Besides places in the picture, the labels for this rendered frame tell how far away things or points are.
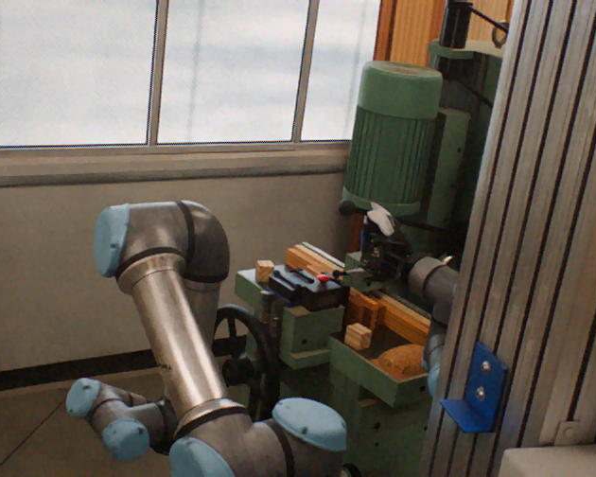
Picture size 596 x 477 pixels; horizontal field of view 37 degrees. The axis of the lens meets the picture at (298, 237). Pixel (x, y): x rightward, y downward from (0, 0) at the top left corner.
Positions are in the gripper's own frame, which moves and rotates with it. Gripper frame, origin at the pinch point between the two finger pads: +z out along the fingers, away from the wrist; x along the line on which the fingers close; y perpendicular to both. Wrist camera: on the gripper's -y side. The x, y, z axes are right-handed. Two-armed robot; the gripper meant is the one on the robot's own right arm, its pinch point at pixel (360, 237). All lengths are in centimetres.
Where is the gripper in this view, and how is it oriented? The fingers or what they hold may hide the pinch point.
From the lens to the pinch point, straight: 186.7
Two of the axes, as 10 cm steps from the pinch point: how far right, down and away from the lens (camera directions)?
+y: -7.4, -1.1, -6.6
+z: -5.9, -3.6, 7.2
